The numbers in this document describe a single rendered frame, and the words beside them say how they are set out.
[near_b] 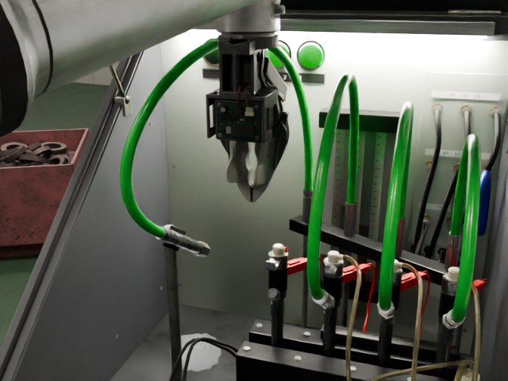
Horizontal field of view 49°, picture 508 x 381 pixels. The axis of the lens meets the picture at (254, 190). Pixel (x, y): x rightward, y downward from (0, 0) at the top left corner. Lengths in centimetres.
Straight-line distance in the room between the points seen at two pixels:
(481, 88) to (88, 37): 78
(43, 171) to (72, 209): 240
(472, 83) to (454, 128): 8
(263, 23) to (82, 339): 59
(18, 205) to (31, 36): 313
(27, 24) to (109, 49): 5
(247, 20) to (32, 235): 291
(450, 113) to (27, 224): 277
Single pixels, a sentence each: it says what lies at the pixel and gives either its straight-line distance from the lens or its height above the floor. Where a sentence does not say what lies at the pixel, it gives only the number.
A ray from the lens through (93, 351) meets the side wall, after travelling 101.
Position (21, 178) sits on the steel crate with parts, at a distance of 333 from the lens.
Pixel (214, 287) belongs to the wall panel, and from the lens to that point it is 122.
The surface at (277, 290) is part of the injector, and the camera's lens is 82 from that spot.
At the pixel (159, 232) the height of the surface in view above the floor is 119.
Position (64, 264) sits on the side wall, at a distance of 89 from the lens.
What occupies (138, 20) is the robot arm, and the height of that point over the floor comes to 147.
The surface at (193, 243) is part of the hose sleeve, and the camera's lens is 78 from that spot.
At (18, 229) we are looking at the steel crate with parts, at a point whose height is 21.
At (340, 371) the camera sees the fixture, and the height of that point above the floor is 98.
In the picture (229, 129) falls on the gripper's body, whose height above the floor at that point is 134.
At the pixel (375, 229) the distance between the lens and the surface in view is 106.
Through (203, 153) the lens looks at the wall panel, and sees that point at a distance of 111.
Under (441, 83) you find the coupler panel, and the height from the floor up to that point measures 134.
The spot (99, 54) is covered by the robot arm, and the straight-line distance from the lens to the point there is 31.
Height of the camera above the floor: 149
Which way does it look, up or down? 20 degrees down
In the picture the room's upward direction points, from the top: straight up
